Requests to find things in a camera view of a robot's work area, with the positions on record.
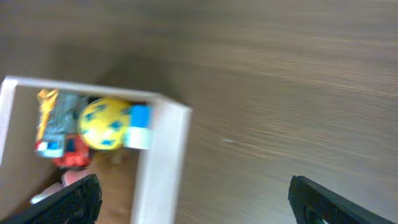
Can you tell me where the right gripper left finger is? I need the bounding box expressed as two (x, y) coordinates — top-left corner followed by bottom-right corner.
(1, 174), (102, 224)

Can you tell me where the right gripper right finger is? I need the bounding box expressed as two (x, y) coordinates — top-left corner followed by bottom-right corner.
(288, 175), (394, 224)

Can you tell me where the white pink duck toy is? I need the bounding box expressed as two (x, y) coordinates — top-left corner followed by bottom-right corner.
(30, 169), (93, 205)

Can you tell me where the brown plush toy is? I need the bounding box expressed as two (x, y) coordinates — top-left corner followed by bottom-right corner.
(90, 149), (139, 224)

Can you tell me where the red grey toy truck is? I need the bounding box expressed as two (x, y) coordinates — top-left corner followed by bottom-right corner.
(35, 89), (91, 169)

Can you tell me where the yellow letter ball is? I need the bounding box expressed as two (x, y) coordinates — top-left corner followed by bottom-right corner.
(78, 97), (131, 151)

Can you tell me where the colourful puzzle cube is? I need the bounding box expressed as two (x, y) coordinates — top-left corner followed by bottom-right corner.
(124, 105), (152, 150)

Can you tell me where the white cardboard box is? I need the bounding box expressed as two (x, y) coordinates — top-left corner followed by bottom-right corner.
(1, 76), (192, 224)

